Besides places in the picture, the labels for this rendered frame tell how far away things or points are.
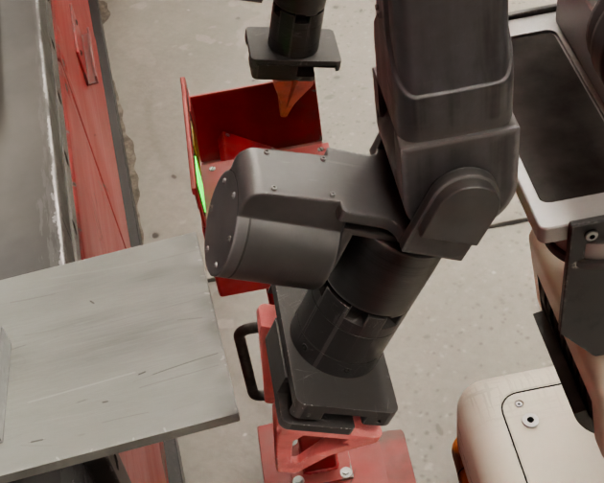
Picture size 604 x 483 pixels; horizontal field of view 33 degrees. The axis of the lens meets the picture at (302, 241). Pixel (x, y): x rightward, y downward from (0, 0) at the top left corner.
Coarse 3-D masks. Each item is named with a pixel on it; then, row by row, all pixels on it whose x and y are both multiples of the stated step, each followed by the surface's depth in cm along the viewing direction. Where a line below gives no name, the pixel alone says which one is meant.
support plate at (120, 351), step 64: (128, 256) 81; (192, 256) 80; (0, 320) 77; (64, 320) 77; (128, 320) 76; (192, 320) 75; (64, 384) 73; (128, 384) 72; (192, 384) 71; (0, 448) 69; (64, 448) 69; (128, 448) 69
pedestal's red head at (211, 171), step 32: (192, 96) 125; (224, 96) 125; (256, 96) 126; (224, 128) 129; (256, 128) 130; (288, 128) 130; (320, 128) 131; (192, 160) 112; (224, 160) 126; (192, 192) 109; (224, 288) 121; (256, 288) 122
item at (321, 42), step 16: (272, 16) 112; (288, 16) 110; (320, 16) 112; (256, 32) 117; (272, 32) 113; (288, 32) 112; (304, 32) 112; (320, 32) 114; (256, 48) 114; (272, 48) 114; (288, 48) 113; (304, 48) 113; (320, 48) 116; (336, 48) 116; (288, 64) 114; (304, 64) 114; (320, 64) 115; (336, 64) 115
